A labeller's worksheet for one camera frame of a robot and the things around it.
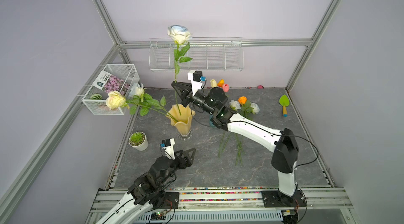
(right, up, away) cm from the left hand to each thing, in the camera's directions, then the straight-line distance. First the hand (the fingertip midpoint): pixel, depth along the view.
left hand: (190, 151), depth 75 cm
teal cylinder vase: (+10, +16, -15) cm, 24 cm away
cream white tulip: (+11, +34, +6) cm, 36 cm away
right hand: (-5, +32, -13) cm, 35 cm away
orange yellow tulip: (+15, +34, +6) cm, 38 cm away
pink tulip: (+17, +31, +2) cm, 36 cm away
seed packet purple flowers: (-39, +33, -1) cm, 51 cm away
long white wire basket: (+17, +56, +29) cm, 65 cm away
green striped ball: (-42, +26, -4) cm, 50 cm away
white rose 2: (+41, +19, +29) cm, 53 cm away
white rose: (-20, +24, -4) cm, 32 cm away
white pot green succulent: (-29, +3, +9) cm, 31 cm away
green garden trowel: (+64, +25, +37) cm, 78 cm away
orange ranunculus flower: (+33, +26, +33) cm, 53 cm away
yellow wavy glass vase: (-7, +16, +12) cm, 21 cm away
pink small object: (+50, +36, +49) cm, 79 cm away
